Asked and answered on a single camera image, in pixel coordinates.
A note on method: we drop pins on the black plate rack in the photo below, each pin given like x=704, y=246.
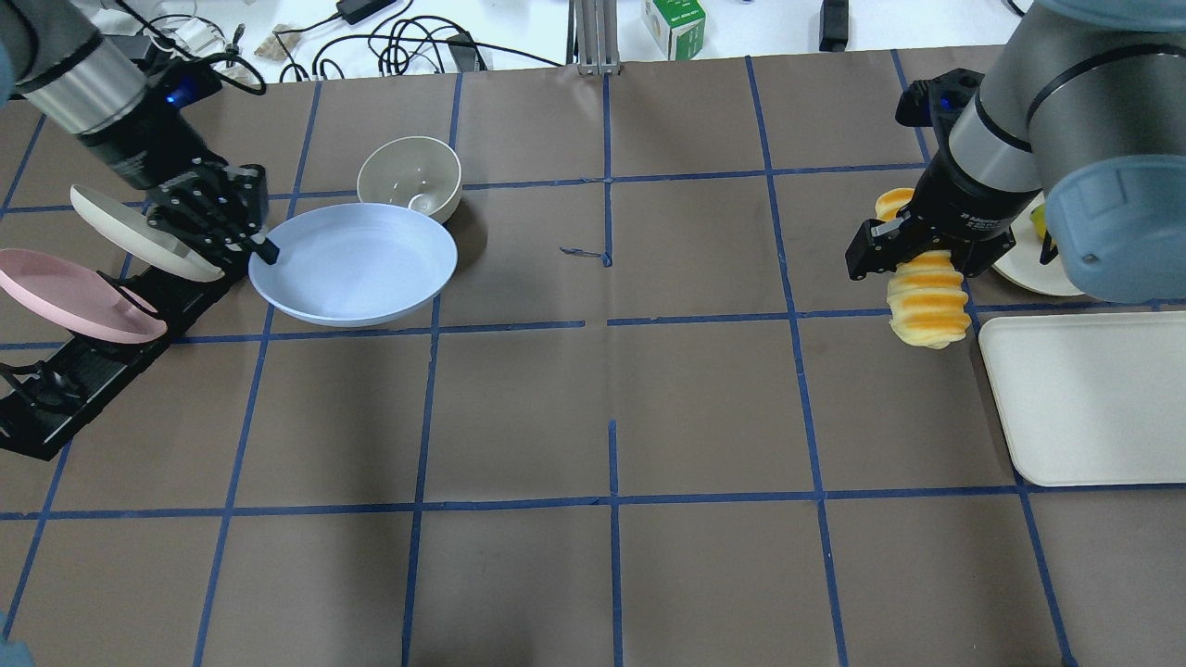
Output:
x=50, y=400

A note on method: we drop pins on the yellow lemon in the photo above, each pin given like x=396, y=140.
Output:
x=1037, y=219

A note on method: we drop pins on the green white carton box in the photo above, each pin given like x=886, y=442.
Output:
x=677, y=27

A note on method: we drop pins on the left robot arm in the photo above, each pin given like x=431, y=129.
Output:
x=57, y=59

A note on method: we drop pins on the cream plate in rack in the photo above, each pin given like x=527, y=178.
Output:
x=126, y=227

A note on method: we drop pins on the white rectangular tray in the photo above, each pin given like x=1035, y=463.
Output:
x=1090, y=399

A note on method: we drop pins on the striped yellow bread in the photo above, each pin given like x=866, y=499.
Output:
x=927, y=299

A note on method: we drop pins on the pink plate in rack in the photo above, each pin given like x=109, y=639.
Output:
x=80, y=300

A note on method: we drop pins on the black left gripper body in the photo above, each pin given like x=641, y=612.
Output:
x=139, y=157

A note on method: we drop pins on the light blue plate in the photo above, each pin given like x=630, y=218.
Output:
x=355, y=265

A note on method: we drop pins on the cream ceramic bowl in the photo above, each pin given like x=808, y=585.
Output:
x=420, y=173

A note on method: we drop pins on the aluminium frame post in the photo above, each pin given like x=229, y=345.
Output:
x=592, y=37

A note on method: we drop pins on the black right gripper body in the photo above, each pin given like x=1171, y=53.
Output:
x=964, y=202

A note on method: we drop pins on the cream plate with lemon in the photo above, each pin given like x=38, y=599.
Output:
x=1022, y=265

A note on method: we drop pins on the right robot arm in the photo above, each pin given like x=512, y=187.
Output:
x=1084, y=106

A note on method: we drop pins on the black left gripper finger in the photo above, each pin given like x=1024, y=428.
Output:
x=263, y=247

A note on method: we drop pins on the black power adapter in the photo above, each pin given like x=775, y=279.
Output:
x=466, y=53

